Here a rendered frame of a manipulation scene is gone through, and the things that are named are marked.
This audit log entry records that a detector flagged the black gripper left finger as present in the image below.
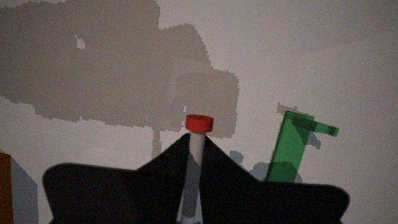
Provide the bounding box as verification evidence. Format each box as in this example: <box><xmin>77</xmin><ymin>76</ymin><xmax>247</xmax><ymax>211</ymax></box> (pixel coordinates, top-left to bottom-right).
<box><xmin>42</xmin><ymin>133</ymin><xmax>190</xmax><ymax>224</ymax></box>

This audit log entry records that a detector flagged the grey pin with red cap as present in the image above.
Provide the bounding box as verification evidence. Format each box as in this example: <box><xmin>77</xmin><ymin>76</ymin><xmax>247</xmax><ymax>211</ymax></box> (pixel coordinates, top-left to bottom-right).
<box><xmin>181</xmin><ymin>115</ymin><xmax>214</xmax><ymax>224</ymax></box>

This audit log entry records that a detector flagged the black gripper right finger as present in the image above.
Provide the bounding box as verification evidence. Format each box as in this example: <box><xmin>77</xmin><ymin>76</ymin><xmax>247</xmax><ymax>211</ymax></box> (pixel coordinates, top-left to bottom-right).
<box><xmin>199</xmin><ymin>136</ymin><xmax>350</xmax><ymax>224</ymax></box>

